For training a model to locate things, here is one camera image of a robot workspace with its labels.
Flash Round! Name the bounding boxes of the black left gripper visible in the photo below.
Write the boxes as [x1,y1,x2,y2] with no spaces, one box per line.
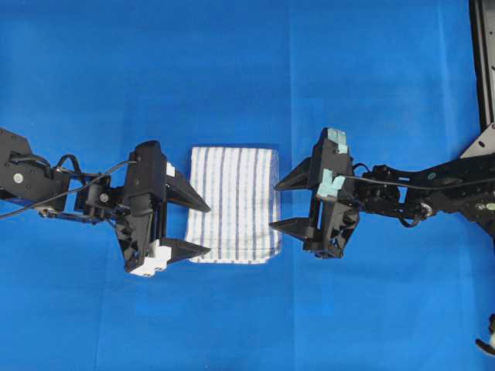
[116,141,211,277]

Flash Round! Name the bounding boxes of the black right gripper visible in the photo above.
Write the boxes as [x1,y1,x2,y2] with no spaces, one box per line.
[269,128,360,259]

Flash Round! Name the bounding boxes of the white blue striped towel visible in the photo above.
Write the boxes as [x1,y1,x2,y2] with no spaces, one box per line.
[186,147,282,264]

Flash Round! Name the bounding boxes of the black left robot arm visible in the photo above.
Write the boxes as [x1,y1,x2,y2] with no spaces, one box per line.
[1,129,210,277]

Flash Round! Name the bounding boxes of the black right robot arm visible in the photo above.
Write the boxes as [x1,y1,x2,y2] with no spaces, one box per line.
[270,125,494,259]

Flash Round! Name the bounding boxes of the blue table mat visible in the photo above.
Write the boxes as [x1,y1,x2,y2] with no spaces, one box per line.
[1,1,494,370]

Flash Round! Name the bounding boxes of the black white clip object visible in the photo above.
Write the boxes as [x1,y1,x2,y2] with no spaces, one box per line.
[475,313,495,357]

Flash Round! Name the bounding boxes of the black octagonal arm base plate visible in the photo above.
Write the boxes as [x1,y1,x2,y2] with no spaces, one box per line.
[460,123,495,158]

